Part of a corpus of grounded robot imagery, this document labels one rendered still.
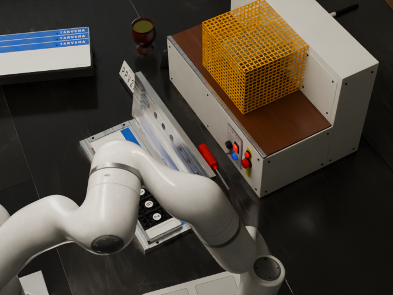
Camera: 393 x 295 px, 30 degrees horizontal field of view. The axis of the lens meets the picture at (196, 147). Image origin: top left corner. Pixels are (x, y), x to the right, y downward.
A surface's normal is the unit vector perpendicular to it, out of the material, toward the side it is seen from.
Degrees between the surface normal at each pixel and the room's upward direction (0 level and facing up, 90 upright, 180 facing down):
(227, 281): 0
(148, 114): 81
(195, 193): 36
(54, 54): 0
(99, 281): 0
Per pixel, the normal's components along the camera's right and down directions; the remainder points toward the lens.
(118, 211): 0.39, -0.46
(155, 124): -0.86, 0.29
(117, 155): 0.06, -0.59
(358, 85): 0.49, 0.68
